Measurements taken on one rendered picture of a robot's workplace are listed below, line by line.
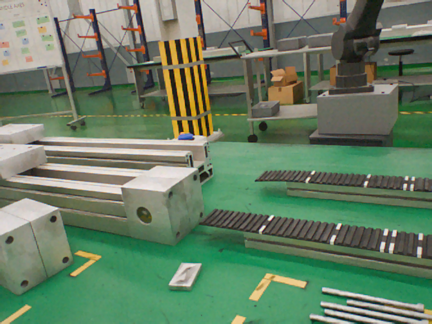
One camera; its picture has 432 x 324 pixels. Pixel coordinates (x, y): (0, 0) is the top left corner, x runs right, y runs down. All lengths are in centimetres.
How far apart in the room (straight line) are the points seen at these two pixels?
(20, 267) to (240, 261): 31
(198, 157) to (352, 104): 46
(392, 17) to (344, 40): 712
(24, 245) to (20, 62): 608
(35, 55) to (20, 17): 55
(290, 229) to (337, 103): 61
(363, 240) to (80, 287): 39
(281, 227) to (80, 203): 36
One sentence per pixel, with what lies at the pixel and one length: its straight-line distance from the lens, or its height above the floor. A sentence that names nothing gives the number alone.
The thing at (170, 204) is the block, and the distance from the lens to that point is 59.
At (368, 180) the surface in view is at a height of 81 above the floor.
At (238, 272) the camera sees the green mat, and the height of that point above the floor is 78.
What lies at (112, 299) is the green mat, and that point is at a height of 78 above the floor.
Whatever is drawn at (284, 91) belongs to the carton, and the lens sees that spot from 575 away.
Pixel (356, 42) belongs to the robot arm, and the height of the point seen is 102.
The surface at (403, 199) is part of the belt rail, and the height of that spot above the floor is 79.
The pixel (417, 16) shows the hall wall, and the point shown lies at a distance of 815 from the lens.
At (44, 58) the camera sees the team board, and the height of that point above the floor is 110.
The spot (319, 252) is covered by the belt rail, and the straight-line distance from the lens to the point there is 54.
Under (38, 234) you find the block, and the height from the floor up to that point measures 85.
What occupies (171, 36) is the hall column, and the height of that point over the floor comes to 113.
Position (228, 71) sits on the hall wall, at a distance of 940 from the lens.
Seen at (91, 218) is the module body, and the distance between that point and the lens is 72.
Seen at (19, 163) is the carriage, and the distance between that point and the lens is 90.
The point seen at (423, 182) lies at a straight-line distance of 71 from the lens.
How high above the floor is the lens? 109
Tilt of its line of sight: 18 degrees down
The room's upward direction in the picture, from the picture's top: 8 degrees counter-clockwise
